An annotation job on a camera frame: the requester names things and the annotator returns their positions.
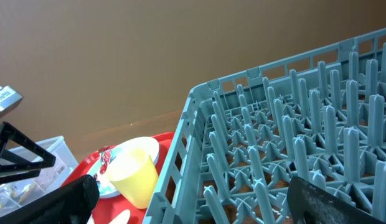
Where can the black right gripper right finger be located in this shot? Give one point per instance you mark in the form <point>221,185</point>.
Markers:
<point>310,204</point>

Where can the red snack wrapper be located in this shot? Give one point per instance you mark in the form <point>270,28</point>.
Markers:
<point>105,159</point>

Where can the red plastic tray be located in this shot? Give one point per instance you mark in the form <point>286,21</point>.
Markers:
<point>109,208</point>

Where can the yellow plastic cup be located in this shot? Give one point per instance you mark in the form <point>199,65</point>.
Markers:
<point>134,175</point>

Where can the grey dishwasher rack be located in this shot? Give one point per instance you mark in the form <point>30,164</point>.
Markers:
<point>241,139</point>

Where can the white plastic spoon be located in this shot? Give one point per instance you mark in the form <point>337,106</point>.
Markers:
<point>122,218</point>

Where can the clear plastic waste bin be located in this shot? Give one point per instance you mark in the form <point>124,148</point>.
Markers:
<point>15,195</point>

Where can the light blue plate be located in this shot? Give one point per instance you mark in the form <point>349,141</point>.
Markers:
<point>149,144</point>

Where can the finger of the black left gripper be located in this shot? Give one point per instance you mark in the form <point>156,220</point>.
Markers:
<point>6,178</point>
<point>10,161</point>

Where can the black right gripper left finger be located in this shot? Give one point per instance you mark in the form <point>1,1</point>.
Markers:
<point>72,203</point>

